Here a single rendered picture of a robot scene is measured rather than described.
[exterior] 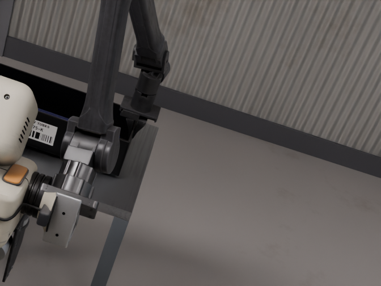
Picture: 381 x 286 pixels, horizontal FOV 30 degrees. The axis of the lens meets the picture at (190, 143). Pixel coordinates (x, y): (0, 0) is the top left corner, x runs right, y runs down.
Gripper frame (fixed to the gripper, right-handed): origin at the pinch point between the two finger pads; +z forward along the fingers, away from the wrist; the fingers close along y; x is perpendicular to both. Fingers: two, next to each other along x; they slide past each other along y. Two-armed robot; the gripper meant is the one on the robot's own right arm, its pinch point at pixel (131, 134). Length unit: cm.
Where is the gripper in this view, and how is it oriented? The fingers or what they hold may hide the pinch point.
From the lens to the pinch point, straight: 191.7
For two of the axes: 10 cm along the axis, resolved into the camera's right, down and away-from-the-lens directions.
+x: -1.1, 5.2, -8.5
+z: -3.0, 7.9, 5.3
